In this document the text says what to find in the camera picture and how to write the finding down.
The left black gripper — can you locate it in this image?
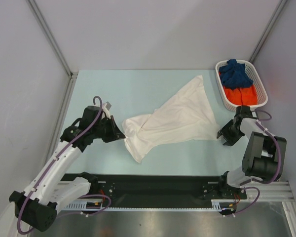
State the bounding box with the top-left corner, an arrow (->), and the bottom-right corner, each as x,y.
92,115 -> 125,143

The white t shirt red print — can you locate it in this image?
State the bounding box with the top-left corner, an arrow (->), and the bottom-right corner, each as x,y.
122,76 -> 219,163

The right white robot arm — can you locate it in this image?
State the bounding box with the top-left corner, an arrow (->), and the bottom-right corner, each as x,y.
215,106 -> 287,199

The orange t shirt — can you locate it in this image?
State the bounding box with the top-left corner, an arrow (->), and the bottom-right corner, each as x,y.
223,85 -> 258,106

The blue t shirt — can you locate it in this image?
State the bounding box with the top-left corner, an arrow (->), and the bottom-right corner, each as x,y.
219,59 -> 253,89

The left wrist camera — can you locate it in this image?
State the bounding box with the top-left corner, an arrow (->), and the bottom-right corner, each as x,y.
102,101 -> 111,119

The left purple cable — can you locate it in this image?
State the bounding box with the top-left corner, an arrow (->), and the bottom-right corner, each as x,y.
16,95 -> 112,235

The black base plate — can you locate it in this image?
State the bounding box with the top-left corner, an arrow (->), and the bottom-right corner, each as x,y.
63,173 -> 247,208

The right white cable duct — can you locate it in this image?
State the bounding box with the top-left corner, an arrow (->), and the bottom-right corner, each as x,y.
211,199 -> 237,212

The white cable duct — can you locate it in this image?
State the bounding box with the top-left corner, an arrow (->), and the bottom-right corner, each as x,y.
211,199 -> 237,212
64,199 -> 107,212

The aluminium front rail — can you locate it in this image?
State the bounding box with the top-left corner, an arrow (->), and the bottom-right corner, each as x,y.
24,180 -> 294,201

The left aluminium frame post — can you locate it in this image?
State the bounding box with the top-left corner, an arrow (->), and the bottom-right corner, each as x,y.
27,0 -> 73,77

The aluminium frame post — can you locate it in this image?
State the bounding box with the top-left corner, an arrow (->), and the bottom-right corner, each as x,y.
27,0 -> 73,77
249,0 -> 290,64

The left white cable duct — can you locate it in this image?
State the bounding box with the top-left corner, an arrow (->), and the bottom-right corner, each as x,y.
64,199 -> 107,212

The right aluminium frame post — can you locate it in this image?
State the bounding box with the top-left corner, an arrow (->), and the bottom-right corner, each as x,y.
249,0 -> 290,64

